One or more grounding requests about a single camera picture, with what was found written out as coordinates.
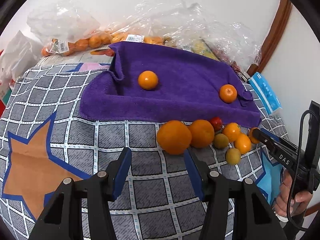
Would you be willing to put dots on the small red fruit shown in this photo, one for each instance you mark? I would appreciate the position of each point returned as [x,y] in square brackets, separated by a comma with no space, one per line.
[216,122]

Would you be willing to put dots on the yellow-green round fruit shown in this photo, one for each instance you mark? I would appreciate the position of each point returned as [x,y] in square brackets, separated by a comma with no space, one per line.
[233,156]
[221,141]

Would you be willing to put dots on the clear bag of mandarins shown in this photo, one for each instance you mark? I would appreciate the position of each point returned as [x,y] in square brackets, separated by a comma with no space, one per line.
[151,40]
[82,42]

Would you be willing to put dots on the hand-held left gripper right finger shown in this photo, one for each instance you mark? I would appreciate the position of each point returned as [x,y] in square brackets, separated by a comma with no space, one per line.
[193,176]

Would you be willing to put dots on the brown wooden door frame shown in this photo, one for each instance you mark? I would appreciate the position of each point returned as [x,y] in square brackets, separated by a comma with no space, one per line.
[277,30]

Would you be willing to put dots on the blue plastic packet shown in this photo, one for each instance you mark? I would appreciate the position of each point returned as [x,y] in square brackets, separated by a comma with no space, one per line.
[265,92]

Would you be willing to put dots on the grey checked star blanket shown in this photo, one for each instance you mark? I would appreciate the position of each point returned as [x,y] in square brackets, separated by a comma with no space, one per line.
[75,135]

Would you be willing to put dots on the large orange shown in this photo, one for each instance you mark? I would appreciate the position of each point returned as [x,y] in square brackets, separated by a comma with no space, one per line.
[202,133]
[173,137]

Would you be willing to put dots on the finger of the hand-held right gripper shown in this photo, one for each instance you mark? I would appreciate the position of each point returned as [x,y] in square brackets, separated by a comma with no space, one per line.
[280,155]
[268,133]

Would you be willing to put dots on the fruit printed cardboard box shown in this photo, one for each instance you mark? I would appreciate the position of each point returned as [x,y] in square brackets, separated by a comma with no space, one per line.
[70,58]

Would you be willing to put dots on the clear bag of yellow food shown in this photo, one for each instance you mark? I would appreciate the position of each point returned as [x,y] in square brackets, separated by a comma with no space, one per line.
[202,47]

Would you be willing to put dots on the red and white box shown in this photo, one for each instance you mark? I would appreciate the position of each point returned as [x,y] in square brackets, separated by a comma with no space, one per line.
[3,92]

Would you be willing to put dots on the purple towel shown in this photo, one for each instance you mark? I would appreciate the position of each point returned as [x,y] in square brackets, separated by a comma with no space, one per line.
[187,80]

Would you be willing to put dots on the round orange mandarin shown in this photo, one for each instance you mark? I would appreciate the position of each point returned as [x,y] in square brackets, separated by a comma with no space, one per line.
[148,80]

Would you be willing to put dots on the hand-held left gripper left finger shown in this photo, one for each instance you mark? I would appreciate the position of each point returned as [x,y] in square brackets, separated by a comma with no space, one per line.
[122,171]

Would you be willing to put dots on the person's right hand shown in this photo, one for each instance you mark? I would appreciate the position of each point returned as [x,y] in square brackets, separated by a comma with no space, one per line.
[283,200]

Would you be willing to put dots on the small orange mandarin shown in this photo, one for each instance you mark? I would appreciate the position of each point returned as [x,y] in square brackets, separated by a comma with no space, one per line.
[228,93]
[253,140]
[243,144]
[231,132]

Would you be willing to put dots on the white plastic bag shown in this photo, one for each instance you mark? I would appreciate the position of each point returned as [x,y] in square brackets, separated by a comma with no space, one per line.
[17,50]

